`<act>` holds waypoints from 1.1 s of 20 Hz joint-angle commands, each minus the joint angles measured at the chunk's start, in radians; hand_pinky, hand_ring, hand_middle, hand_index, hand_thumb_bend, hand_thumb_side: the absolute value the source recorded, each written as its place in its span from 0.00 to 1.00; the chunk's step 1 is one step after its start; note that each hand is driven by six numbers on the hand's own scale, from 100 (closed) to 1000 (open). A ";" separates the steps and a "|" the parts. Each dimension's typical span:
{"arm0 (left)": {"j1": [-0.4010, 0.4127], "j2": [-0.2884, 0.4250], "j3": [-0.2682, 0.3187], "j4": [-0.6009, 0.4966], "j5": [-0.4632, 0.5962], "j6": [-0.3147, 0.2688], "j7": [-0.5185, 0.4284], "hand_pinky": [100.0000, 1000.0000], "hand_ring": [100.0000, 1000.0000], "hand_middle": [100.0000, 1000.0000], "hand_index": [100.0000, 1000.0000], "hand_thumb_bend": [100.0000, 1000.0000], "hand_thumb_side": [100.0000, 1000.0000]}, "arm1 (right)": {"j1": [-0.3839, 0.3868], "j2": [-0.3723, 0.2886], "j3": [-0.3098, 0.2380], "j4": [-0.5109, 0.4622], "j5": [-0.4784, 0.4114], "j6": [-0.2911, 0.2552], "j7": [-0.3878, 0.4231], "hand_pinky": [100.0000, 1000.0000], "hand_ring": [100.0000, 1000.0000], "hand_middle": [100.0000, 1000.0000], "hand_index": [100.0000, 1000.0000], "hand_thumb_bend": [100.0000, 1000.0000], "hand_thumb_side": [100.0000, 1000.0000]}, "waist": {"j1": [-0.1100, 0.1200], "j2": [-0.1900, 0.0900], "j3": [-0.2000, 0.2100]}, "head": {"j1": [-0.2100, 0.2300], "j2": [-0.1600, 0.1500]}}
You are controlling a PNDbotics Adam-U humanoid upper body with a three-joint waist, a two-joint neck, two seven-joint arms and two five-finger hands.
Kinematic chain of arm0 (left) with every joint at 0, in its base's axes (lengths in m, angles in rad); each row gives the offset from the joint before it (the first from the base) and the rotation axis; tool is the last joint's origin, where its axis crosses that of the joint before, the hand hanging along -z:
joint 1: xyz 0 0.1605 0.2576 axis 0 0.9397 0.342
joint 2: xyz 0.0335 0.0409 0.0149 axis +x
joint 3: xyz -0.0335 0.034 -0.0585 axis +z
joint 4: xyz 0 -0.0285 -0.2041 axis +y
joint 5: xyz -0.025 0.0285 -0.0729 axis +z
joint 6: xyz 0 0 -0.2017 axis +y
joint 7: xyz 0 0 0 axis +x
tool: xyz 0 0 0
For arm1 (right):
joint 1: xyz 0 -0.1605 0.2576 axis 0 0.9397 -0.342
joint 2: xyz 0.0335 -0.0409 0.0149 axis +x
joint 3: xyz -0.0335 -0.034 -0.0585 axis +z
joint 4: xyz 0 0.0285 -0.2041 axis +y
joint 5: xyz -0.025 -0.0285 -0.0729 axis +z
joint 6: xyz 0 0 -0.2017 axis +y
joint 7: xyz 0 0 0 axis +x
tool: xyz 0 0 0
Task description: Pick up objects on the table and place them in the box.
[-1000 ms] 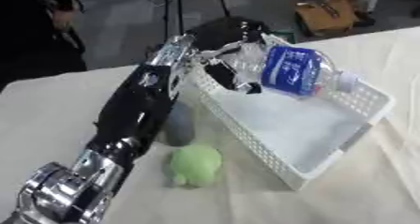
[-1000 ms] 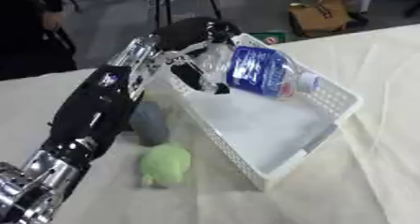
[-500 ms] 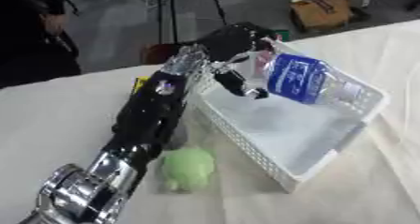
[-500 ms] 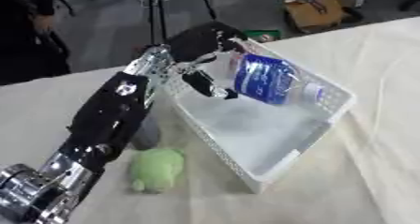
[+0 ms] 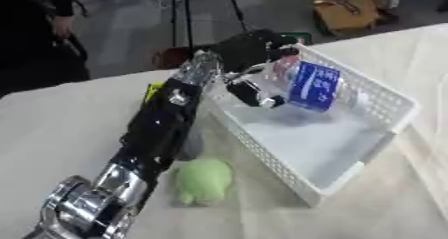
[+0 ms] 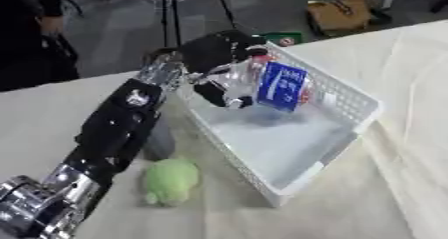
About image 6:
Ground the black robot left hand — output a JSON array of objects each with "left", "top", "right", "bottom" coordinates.
[{"left": 176, "top": 29, "right": 272, "bottom": 110}]

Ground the clear bottle with blue label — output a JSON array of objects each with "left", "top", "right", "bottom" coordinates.
[{"left": 204, "top": 54, "right": 340, "bottom": 113}]

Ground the green box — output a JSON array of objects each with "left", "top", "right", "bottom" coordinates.
[{"left": 255, "top": 31, "right": 305, "bottom": 47}]

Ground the black tripod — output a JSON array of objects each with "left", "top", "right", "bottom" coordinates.
[{"left": 155, "top": 0, "right": 240, "bottom": 49}]

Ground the white perforated plastic basket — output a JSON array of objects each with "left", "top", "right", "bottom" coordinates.
[{"left": 176, "top": 41, "right": 385, "bottom": 208}]

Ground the tan bag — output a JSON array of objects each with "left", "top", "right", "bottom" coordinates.
[{"left": 306, "top": 0, "right": 375, "bottom": 37}]

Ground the green soft toy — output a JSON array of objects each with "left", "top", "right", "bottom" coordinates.
[{"left": 141, "top": 158, "right": 202, "bottom": 208}]

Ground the person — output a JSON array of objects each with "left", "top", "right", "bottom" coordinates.
[{"left": 0, "top": 0, "right": 81, "bottom": 93}]

